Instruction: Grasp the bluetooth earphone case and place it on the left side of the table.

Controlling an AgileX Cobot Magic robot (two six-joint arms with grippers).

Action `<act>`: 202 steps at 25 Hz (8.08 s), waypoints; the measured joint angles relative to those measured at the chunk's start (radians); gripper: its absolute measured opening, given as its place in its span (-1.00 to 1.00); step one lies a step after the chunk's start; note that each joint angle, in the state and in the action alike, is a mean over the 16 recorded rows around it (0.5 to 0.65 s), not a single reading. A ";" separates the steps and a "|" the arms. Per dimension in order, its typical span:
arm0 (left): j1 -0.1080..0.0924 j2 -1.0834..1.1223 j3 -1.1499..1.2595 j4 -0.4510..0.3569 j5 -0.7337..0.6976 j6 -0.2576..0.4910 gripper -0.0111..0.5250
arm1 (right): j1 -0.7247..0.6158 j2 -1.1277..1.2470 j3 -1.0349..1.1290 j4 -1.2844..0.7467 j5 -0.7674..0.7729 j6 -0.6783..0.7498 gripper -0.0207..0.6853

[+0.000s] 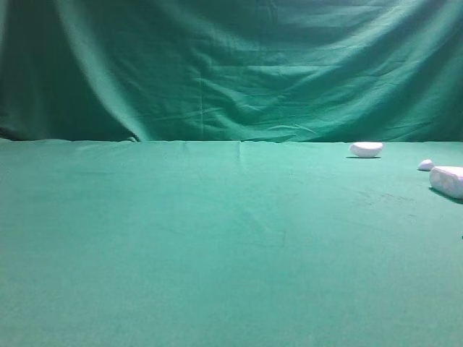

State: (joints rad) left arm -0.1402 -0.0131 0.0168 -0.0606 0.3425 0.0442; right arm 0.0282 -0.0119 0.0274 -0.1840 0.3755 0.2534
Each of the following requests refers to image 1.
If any white oval earphone case lid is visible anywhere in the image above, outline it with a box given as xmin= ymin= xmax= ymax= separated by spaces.
xmin=349 ymin=142 xmax=383 ymax=158

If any small white earbud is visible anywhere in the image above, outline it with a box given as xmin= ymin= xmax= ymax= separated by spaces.
xmin=417 ymin=159 xmax=435 ymax=171

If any green backdrop curtain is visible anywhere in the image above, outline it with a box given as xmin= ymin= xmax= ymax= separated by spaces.
xmin=1 ymin=1 xmax=462 ymax=142

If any green table cloth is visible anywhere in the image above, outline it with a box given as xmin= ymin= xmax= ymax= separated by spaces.
xmin=1 ymin=140 xmax=462 ymax=346

